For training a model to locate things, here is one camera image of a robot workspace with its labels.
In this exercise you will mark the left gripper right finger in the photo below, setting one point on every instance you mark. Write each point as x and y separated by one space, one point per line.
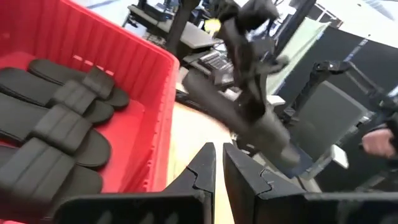
248 193

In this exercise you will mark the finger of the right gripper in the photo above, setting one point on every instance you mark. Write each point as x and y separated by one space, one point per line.
244 96
260 99

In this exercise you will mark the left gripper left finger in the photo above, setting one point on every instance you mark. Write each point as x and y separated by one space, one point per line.
174 205

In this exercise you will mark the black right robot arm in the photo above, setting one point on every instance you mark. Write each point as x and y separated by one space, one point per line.
264 7

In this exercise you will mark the red plastic bin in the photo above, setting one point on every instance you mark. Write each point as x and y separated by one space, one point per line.
136 81

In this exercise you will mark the black keyboard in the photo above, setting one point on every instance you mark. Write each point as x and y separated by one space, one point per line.
216 60

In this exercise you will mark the yellow tag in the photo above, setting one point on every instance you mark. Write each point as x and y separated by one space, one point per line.
213 25

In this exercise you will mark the light green board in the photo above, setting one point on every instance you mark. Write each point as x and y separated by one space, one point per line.
298 46

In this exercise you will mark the grey desk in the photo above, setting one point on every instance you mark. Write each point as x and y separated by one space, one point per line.
192 35

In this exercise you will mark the black metal stand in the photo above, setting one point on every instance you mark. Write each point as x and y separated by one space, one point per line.
331 67

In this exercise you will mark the person's hand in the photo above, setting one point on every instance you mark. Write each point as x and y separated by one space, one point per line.
377 143

